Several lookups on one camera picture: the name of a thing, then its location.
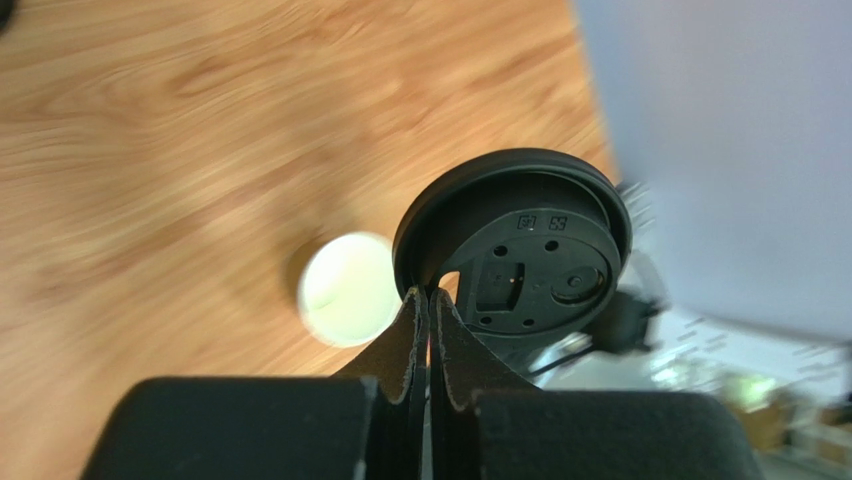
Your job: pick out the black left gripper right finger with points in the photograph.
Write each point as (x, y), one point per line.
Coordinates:
(488, 422)

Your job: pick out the black plastic cup lid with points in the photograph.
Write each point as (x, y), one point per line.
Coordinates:
(538, 238)

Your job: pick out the brown paper coffee cup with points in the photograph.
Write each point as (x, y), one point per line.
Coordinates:
(346, 294)

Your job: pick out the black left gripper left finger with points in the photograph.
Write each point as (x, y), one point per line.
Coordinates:
(365, 421)

